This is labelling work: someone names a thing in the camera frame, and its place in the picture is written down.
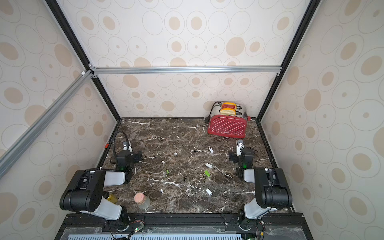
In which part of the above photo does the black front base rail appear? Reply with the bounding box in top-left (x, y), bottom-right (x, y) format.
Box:
top-left (55, 213), bottom-right (313, 240)

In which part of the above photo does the cork stoppered glass jar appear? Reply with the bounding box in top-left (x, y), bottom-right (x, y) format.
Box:
top-left (134, 193), bottom-right (151, 210)

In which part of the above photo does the red polka dot toaster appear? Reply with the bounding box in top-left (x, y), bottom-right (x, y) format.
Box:
top-left (206, 101), bottom-right (251, 139)

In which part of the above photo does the horizontal aluminium frame bar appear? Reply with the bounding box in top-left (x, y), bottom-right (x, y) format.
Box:
top-left (92, 66), bottom-right (282, 75)

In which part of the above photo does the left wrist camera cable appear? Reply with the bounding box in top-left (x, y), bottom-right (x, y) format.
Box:
top-left (112, 130), bottom-right (131, 164)

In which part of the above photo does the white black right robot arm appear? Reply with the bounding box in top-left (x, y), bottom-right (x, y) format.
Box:
top-left (229, 146), bottom-right (293, 220)

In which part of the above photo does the diagonal aluminium frame bar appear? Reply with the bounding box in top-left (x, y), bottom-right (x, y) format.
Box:
top-left (1, 70), bottom-right (93, 177)

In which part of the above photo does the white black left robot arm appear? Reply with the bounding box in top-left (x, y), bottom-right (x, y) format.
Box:
top-left (59, 150), bottom-right (143, 225)

